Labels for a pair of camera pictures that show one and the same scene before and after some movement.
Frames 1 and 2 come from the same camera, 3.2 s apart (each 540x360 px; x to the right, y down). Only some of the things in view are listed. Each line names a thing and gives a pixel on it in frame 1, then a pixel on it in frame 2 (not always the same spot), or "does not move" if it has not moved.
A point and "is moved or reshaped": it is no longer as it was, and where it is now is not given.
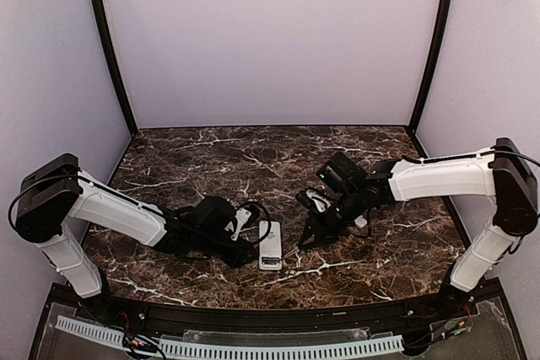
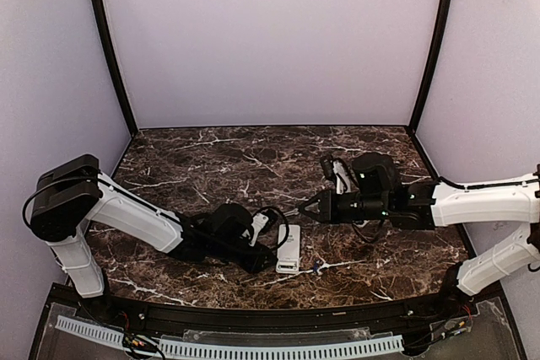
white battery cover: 360,222 does not move
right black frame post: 433,70 does not move
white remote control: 270,248 is moved or reshaped
